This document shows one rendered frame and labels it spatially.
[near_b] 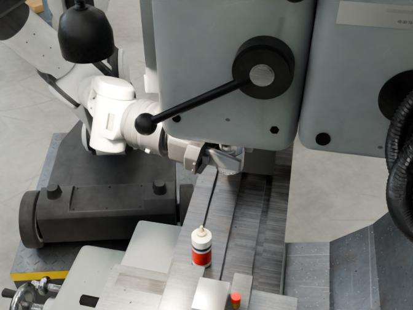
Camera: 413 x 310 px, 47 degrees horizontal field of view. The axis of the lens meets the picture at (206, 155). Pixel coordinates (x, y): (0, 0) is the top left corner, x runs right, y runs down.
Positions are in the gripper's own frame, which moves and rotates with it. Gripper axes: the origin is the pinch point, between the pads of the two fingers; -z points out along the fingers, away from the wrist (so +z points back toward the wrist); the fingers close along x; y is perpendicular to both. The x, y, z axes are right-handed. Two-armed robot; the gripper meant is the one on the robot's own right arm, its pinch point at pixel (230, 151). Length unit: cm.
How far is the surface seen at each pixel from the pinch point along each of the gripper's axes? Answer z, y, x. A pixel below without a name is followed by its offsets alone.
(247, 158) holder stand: 6.8, 26.8, 29.4
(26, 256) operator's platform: 78, 84, 10
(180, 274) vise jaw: 3.4, 20.7, -12.0
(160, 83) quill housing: 5.9, -17.3, -10.9
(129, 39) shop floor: 183, 126, 235
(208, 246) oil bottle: 3.1, 24.9, -1.2
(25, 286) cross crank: 51, 57, -11
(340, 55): -15.3, -25.3, -8.4
